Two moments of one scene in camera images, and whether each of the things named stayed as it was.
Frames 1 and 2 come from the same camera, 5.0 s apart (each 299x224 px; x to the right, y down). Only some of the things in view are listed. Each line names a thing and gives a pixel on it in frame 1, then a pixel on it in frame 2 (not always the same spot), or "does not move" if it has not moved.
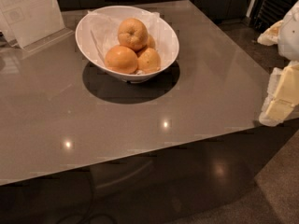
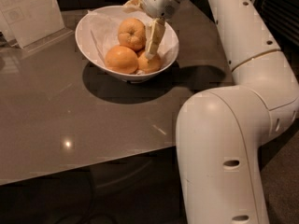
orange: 121,59 does not move
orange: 133,34 does not move
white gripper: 290,37 -> 158,3
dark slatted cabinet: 268,5 does not move
